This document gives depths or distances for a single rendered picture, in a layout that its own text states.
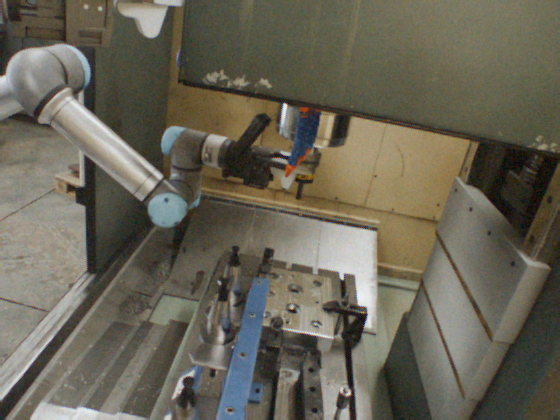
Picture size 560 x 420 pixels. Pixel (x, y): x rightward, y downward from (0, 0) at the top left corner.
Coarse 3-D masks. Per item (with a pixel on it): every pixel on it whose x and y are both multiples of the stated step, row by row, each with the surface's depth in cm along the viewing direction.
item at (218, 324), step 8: (216, 296) 72; (216, 304) 71; (224, 304) 71; (216, 312) 72; (224, 312) 72; (208, 320) 73; (216, 320) 72; (224, 320) 72; (208, 328) 73; (216, 328) 72; (224, 328) 73
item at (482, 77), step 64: (192, 0) 55; (256, 0) 54; (320, 0) 53; (384, 0) 53; (448, 0) 52; (512, 0) 51; (192, 64) 58; (256, 64) 57; (320, 64) 56; (384, 64) 56; (448, 64) 55; (512, 64) 54; (448, 128) 58; (512, 128) 57
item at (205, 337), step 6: (204, 324) 77; (234, 324) 77; (204, 330) 74; (234, 330) 75; (204, 336) 73; (210, 336) 73; (216, 336) 73; (222, 336) 73; (228, 336) 74; (234, 336) 76; (204, 342) 74; (210, 342) 72; (216, 342) 72; (222, 342) 73; (228, 342) 73
